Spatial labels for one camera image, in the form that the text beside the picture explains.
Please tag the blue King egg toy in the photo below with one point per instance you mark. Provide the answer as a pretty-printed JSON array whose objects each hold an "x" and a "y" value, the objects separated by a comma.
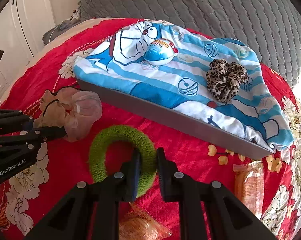
[{"x": 161, "y": 51}]

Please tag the leopard print scrunchie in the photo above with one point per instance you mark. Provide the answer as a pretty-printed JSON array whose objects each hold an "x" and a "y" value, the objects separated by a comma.
[{"x": 224, "y": 79}]

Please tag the blue striped Doraemon cloth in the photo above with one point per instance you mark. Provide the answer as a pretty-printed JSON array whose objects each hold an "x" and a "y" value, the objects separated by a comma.
[{"x": 118, "y": 64}]

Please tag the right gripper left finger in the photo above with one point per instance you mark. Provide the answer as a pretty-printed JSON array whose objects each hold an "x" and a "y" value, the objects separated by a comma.
[{"x": 91, "y": 211}]

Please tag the white wardrobe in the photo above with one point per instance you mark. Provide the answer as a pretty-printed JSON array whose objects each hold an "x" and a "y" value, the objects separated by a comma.
[{"x": 22, "y": 26}]

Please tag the beige mesh hair net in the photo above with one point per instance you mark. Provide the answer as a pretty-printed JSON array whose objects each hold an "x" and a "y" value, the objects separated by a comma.
[{"x": 73, "y": 109}]

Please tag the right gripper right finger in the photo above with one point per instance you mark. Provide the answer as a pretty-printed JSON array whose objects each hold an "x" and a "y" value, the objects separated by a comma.
[{"x": 206, "y": 211}]

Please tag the grey bedside stool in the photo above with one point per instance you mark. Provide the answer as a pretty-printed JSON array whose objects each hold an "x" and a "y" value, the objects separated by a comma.
[{"x": 58, "y": 30}]

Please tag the small items on stool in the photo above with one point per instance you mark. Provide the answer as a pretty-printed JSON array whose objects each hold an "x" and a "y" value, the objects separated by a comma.
[{"x": 75, "y": 15}]

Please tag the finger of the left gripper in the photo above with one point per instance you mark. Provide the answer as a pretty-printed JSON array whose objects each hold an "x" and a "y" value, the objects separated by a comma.
[
  {"x": 11, "y": 143},
  {"x": 14, "y": 121}
]

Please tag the packaged biscuit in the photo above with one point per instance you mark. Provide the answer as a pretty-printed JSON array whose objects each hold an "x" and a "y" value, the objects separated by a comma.
[
  {"x": 249, "y": 186},
  {"x": 139, "y": 224}
]

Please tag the red floral bedspread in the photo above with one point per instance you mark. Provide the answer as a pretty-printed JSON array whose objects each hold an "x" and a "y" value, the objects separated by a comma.
[{"x": 28, "y": 196}]

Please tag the grey quilted headboard cover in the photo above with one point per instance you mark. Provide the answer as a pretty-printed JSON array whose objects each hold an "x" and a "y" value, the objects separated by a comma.
[{"x": 272, "y": 28}]

